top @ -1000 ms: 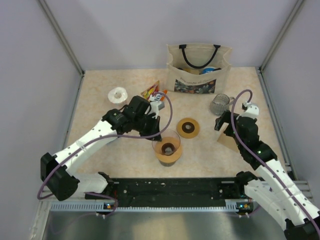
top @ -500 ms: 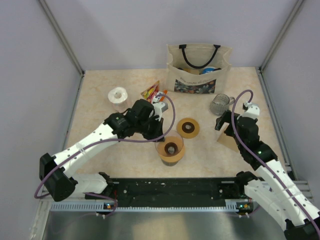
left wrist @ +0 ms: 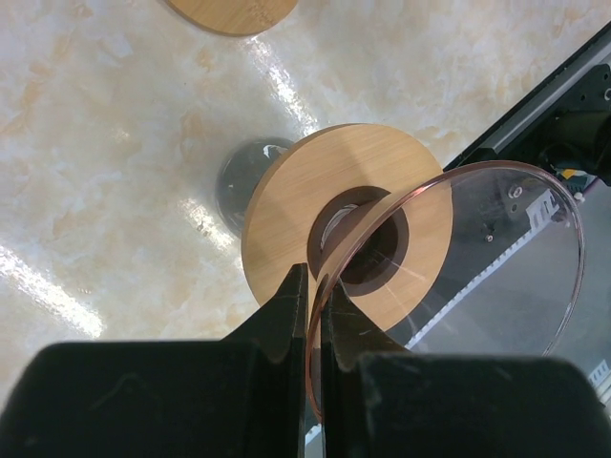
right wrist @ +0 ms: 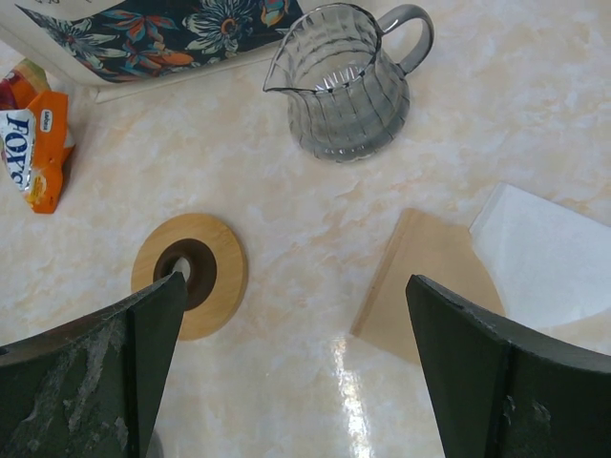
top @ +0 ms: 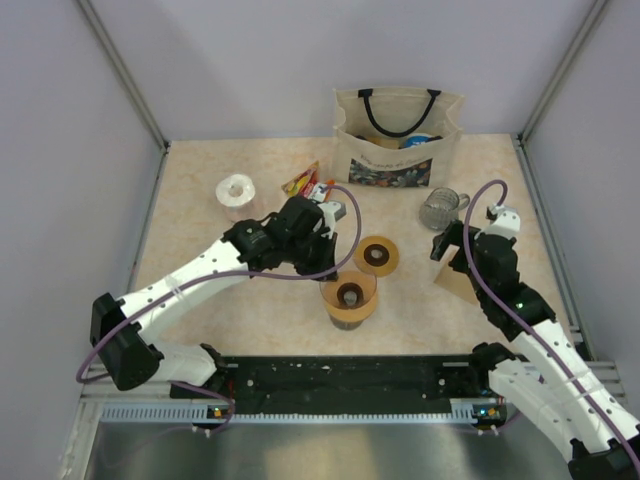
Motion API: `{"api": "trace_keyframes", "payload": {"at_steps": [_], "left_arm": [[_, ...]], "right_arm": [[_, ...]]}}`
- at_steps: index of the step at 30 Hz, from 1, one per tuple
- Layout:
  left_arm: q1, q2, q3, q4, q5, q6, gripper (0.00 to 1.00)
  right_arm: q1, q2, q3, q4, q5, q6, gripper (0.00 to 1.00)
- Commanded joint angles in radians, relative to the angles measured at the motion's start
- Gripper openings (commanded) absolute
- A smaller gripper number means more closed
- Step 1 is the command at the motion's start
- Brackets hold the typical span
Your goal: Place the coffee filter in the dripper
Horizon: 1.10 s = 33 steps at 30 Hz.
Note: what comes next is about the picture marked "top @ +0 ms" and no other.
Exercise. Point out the wrapped white paper roll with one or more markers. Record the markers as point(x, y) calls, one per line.
point(237, 196)

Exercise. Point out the grey ribbed glass mug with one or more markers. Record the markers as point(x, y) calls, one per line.
point(442, 207)

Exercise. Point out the orange Fox's candy bag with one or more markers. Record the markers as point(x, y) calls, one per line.
point(308, 184)

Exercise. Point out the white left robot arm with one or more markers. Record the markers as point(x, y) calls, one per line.
point(127, 331)

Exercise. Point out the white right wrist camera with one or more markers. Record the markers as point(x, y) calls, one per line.
point(504, 221)

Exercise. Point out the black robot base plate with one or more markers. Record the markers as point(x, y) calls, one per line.
point(336, 385)

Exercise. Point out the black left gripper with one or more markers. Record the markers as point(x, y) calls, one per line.
point(327, 262)

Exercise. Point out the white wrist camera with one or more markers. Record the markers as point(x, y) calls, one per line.
point(332, 213)
point(504, 221)

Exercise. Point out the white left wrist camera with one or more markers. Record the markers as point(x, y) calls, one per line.
point(332, 213)

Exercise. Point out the beige floral tote bag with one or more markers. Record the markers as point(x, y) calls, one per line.
point(395, 137)

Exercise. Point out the brown paper coffee filter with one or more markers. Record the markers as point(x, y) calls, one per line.
point(456, 283)

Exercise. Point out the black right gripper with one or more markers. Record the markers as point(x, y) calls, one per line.
point(454, 234)

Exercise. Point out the pink glass dripper cone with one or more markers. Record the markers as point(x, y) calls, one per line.
point(353, 293)

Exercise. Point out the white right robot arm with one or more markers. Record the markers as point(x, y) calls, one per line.
point(540, 371)

